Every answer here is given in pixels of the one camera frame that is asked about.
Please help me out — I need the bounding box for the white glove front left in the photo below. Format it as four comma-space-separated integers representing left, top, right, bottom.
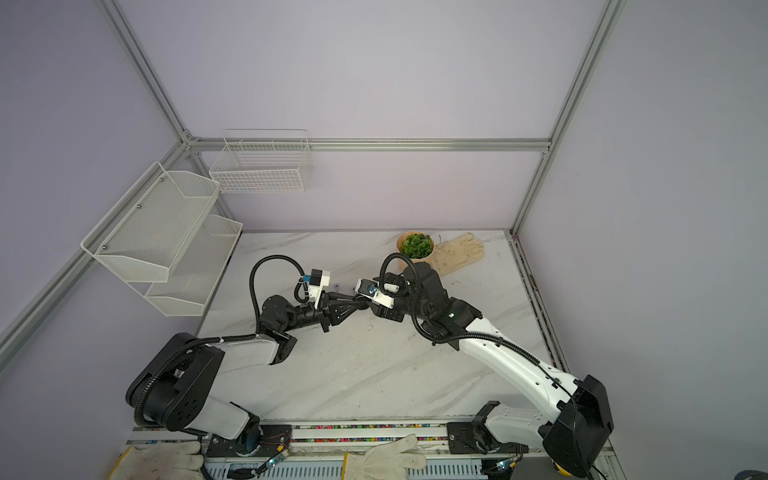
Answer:
107, 441, 204, 480

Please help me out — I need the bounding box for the beige work glove on table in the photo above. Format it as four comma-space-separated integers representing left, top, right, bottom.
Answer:
430, 233, 485, 275

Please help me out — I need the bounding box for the white glove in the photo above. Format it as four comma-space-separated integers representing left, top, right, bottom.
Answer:
341, 434, 427, 480
107, 441, 204, 480

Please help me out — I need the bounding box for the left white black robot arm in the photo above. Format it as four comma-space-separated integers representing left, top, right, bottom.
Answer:
125, 254, 380, 443

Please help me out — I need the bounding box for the white mesh shelf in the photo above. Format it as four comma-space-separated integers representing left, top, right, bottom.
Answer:
144, 214, 242, 317
80, 162, 220, 283

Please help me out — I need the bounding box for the white mesh shelf upper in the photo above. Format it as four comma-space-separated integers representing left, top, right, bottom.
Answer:
80, 162, 220, 283

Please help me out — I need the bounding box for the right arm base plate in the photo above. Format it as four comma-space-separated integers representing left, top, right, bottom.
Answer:
446, 422, 529, 455

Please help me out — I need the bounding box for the potted green plant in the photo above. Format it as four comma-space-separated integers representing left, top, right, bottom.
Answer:
396, 231, 435, 263

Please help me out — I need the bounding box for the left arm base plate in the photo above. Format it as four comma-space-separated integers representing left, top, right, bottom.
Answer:
206, 424, 293, 458

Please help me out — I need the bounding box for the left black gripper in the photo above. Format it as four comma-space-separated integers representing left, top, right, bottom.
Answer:
283, 292, 361, 333

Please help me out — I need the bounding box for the white glove front centre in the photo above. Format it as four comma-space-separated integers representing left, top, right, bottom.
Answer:
341, 434, 427, 480

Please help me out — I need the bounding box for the white mesh shelf lower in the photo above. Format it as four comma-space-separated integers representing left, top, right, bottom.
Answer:
144, 214, 242, 317

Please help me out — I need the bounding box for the white wire basket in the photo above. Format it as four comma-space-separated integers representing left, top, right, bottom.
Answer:
209, 129, 313, 194

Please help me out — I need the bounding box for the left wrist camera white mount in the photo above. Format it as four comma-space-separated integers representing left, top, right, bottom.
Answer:
303, 269, 331, 310

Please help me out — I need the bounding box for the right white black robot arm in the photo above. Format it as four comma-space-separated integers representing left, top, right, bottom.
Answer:
355, 253, 615, 478

